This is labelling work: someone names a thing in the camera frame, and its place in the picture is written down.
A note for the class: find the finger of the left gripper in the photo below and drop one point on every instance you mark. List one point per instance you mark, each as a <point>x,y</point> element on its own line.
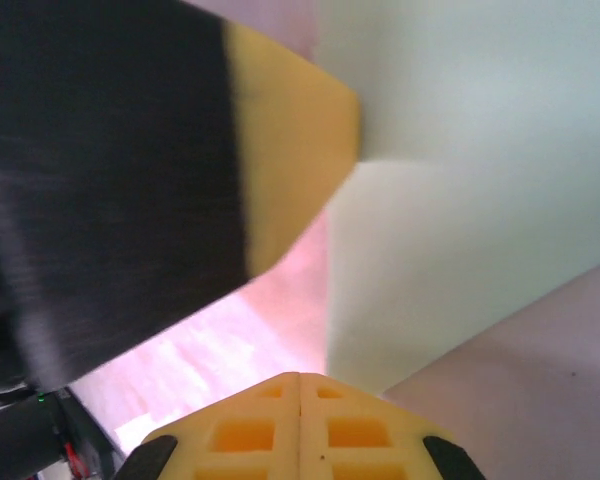
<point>130,175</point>

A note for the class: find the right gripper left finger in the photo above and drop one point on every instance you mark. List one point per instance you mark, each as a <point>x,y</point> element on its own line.
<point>240,440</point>

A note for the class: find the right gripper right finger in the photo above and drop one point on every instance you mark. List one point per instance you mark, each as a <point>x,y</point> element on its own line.
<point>360,440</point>

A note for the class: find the light green paper sheet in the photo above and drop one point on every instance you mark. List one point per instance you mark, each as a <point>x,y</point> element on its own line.
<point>455,200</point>

